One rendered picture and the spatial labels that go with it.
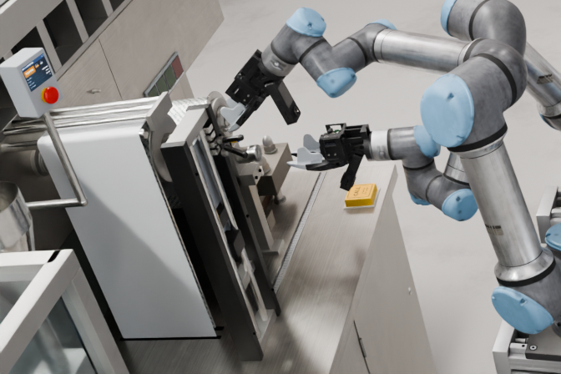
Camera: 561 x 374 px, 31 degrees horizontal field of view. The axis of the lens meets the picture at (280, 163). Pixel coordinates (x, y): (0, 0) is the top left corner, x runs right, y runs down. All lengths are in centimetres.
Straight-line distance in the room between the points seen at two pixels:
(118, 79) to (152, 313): 65
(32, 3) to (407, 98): 291
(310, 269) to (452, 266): 145
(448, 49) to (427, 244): 199
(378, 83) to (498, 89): 336
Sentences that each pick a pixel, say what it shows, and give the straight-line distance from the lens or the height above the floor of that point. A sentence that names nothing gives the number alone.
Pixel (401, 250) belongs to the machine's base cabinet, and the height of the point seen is 65.
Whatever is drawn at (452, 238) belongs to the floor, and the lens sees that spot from 389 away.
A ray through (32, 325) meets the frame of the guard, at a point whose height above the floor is 158.
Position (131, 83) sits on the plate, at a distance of 266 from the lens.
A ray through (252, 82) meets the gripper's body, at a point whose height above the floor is 136.
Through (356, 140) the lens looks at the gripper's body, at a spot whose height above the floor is 114.
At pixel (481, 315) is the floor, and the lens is 352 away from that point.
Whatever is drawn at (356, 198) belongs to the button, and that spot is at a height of 92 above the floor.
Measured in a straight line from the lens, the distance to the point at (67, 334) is 136.
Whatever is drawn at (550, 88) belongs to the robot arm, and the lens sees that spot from 246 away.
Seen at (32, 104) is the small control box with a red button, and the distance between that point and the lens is 174.
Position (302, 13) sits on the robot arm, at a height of 150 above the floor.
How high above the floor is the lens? 226
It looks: 29 degrees down
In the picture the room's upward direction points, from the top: 17 degrees counter-clockwise
